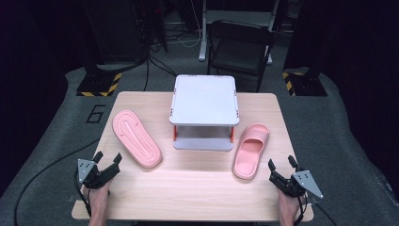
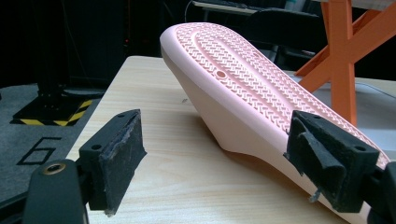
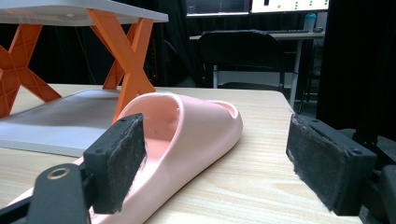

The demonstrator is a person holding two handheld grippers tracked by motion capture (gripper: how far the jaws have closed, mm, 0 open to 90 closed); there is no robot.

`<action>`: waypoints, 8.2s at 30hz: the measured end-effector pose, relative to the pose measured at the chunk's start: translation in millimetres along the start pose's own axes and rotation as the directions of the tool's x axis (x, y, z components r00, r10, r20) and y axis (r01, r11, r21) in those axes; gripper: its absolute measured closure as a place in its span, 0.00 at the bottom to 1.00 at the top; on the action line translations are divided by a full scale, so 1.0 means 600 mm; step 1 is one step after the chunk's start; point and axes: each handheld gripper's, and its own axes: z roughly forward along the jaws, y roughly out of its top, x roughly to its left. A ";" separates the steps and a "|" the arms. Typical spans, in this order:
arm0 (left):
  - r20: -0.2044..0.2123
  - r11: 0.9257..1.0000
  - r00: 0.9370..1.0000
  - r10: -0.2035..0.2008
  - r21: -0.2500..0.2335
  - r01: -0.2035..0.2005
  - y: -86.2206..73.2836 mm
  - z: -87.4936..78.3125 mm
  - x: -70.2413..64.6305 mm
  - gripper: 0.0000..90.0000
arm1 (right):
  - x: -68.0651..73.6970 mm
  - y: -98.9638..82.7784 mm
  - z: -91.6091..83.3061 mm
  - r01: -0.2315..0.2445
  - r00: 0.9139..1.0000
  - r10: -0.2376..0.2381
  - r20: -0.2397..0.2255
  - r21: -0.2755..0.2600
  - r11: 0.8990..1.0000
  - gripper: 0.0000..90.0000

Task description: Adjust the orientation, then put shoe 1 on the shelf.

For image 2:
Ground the pink slipper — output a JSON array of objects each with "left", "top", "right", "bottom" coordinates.
[{"left": 159, "top": 21, "right": 390, "bottom": 224}]

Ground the orange wooden stand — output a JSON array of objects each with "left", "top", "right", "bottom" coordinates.
[{"left": 293, "top": 0, "right": 396, "bottom": 127}]

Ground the black metal stand base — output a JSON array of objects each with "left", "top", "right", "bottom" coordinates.
[{"left": 10, "top": 83, "right": 106, "bottom": 127}]

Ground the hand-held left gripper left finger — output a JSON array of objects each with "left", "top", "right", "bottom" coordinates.
[{"left": 78, "top": 108, "right": 148, "bottom": 217}]

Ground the grey desk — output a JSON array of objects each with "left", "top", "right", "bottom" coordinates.
[{"left": 191, "top": 0, "right": 260, "bottom": 17}]

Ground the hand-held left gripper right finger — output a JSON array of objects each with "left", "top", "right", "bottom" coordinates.
[{"left": 282, "top": 109, "right": 381, "bottom": 214}]

